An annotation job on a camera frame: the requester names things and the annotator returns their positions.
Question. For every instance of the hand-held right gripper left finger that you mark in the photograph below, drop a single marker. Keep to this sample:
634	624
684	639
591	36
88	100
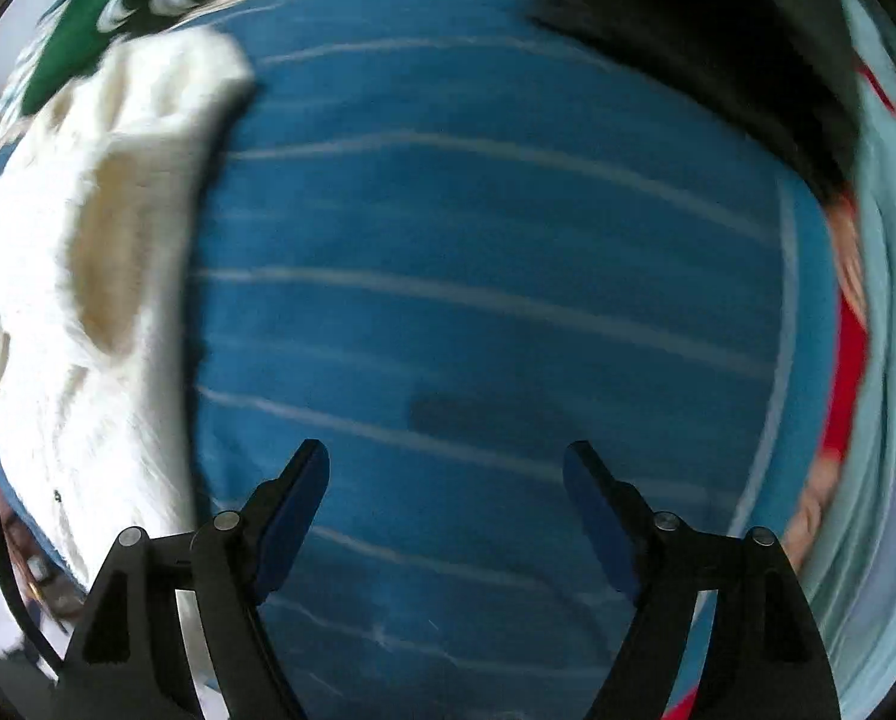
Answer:
292	521

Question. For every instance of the white fluffy garment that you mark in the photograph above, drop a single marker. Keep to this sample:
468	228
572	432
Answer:
96	300

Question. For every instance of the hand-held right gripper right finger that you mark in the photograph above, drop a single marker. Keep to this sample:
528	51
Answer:
602	521

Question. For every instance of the black garment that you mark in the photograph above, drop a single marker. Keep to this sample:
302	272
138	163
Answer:
718	37

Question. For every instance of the blue striped garment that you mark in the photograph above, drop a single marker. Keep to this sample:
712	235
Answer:
478	277

